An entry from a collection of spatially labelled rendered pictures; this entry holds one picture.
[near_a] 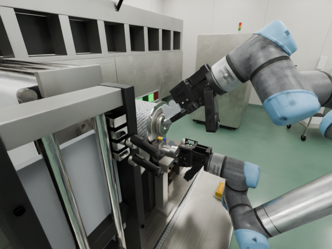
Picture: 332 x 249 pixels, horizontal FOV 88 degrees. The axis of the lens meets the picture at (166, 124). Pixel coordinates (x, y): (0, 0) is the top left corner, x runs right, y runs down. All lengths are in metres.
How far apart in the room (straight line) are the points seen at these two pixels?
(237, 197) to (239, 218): 0.07
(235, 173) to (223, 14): 4.75
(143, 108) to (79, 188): 0.35
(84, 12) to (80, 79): 0.50
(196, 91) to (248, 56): 0.14
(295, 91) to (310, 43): 4.64
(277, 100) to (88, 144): 0.31
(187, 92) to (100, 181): 0.29
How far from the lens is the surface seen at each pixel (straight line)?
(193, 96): 0.44
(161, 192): 0.67
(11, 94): 0.31
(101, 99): 0.20
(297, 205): 0.56
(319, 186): 0.57
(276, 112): 0.35
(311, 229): 2.20
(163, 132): 0.56
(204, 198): 0.80
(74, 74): 0.30
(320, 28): 5.01
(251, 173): 0.59
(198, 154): 0.61
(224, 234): 0.72
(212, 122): 0.45
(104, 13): 0.85
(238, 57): 0.40
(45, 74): 0.28
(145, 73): 1.03
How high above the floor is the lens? 1.49
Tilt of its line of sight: 25 degrees down
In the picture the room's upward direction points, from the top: straight up
